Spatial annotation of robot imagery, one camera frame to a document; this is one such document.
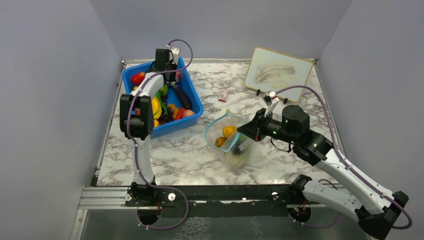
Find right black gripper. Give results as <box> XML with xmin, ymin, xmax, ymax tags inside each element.
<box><xmin>237</xmin><ymin>108</ymin><xmax>298</xmax><ymax>145</ymax></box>

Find orange toy lemon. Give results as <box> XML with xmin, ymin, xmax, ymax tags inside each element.
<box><xmin>221</xmin><ymin>125</ymin><xmax>237</xmax><ymax>139</ymax></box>

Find clear zip top bag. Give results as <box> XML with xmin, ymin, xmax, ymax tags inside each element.
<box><xmin>204</xmin><ymin>109</ymin><xmax>254</xmax><ymax>171</ymax></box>

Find green toy lettuce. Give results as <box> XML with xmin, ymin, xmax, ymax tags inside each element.
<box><xmin>225</xmin><ymin>134</ymin><xmax>253</xmax><ymax>170</ymax></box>

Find brown toy kiwi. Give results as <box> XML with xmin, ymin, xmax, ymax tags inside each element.
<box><xmin>214</xmin><ymin>136</ymin><xmax>227</xmax><ymax>148</ymax></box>

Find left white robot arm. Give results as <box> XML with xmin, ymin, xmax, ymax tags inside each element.
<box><xmin>119</xmin><ymin>45</ymin><xmax>181</xmax><ymax>206</ymax></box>

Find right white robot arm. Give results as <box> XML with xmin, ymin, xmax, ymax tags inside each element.
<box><xmin>237</xmin><ymin>105</ymin><xmax>409</xmax><ymax>240</ymax></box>

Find small red white box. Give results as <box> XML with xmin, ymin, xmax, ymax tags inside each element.
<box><xmin>218</xmin><ymin>89</ymin><xmax>229</xmax><ymax>103</ymax></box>

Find toy peach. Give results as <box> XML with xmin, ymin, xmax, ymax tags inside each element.
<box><xmin>181</xmin><ymin>109</ymin><xmax>195</xmax><ymax>118</ymax></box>

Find dark purple toy eggplant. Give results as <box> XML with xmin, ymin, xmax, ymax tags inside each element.
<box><xmin>173</xmin><ymin>85</ymin><xmax>193</xmax><ymax>110</ymax></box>

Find orange toy carrot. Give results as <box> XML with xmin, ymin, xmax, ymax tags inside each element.
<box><xmin>173</xmin><ymin>108</ymin><xmax>186</xmax><ymax>121</ymax></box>

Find toy purple grapes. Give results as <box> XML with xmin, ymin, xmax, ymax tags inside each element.
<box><xmin>158</xmin><ymin>96</ymin><xmax>174</xmax><ymax>125</ymax></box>

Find blue plastic bin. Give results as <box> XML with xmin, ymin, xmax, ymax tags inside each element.
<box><xmin>121</xmin><ymin>55</ymin><xmax>205</xmax><ymax>139</ymax></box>

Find light green toy cabbage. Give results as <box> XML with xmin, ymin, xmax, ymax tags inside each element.
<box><xmin>159</xmin><ymin>84</ymin><xmax>168</xmax><ymax>96</ymax></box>

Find yellow toy banana bunch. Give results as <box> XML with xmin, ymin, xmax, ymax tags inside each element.
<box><xmin>131</xmin><ymin>85</ymin><xmax>163</xmax><ymax>122</ymax></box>

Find red toy bell pepper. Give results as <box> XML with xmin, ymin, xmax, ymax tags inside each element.
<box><xmin>130</xmin><ymin>72</ymin><xmax>146</xmax><ymax>86</ymax></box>

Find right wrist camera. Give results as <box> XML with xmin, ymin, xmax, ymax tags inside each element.
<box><xmin>261</xmin><ymin>91</ymin><xmax>280</xmax><ymax>117</ymax></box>

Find small whiteboard with wooden frame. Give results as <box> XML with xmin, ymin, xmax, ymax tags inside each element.
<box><xmin>244</xmin><ymin>46</ymin><xmax>314</xmax><ymax>92</ymax></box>

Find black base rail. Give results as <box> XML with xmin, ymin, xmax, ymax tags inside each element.
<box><xmin>124</xmin><ymin>183</ymin><xmax>312</xmax><ymax>219</ymax></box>

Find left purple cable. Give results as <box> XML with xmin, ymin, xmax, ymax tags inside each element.
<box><xmin>125</xmin><ymin>39</ymin><xmax>194</xmax><ymax>232</ymax></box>

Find purple cable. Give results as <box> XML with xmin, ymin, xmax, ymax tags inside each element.
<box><xmin>125</xmin><ymin>39</ymin><xmax>194</xmax><ymax>232</ymax></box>
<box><xmin>274</xmin><ymin>85</ymin><xmax>413</xmax><ymax>230</ymax></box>

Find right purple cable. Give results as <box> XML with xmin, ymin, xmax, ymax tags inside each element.
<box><xmin>274</xmin><ymin>85</ymin><xmax>413</xmax><ymax>230</ymax></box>

